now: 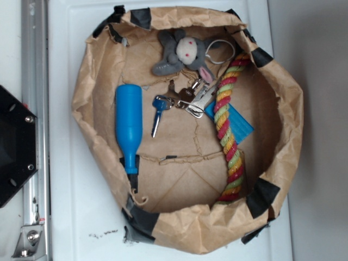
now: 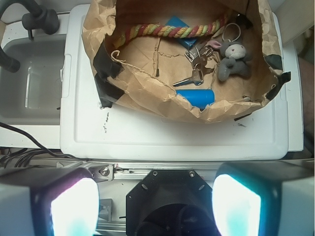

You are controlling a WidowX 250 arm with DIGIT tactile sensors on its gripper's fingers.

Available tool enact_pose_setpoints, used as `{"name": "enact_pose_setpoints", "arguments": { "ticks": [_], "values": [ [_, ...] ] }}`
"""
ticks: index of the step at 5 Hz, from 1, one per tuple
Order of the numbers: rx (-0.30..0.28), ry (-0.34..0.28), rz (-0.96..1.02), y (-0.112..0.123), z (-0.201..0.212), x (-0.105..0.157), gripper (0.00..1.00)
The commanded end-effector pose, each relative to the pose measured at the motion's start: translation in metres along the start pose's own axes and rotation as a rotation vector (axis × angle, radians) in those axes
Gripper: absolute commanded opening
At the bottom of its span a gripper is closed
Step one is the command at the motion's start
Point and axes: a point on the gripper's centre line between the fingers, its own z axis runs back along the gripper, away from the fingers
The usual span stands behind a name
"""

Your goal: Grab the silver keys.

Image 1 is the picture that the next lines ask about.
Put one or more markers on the silver keys bunch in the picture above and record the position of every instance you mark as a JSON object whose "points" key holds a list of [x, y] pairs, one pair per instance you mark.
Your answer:
{"points": [[193, 100]]}

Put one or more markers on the brown paper bag bin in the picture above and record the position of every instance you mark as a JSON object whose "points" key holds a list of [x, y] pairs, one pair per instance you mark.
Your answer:
{"points": [[184, 169]]}

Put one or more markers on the blue plastic toy bottle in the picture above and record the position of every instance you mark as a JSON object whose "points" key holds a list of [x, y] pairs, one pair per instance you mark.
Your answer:
{"points": [[129, 123]]}

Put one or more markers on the blue ridged plastic block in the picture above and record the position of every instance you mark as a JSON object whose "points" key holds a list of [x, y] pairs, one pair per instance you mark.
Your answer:
{"points": [[240, 127]]}

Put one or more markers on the grey plush donkey toy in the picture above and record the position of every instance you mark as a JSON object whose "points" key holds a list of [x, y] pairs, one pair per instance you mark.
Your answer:
{"points": [[182, 51]]}

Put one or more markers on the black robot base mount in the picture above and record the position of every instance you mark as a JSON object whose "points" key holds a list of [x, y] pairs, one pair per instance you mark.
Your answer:
{"points": [[18, 146]]}

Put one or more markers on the aluminium extrusion rail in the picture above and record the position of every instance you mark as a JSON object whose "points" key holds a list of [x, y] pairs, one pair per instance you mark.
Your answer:
{"points": [[36, 194]]}

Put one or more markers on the metal corner bracket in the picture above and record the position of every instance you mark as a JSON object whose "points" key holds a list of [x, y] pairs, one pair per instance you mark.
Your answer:
{"points": [[31, 243]]}

